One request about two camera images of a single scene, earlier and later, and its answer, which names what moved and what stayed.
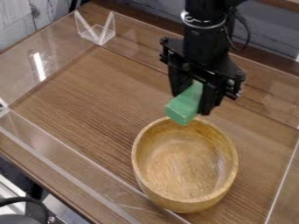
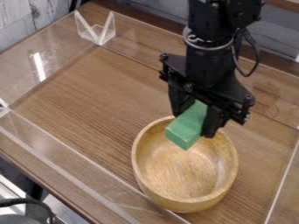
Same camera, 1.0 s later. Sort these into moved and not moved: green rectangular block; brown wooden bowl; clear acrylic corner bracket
Moved: green rectangular block
Not moved: clear acrylic corner bracket; brown wooden bowl
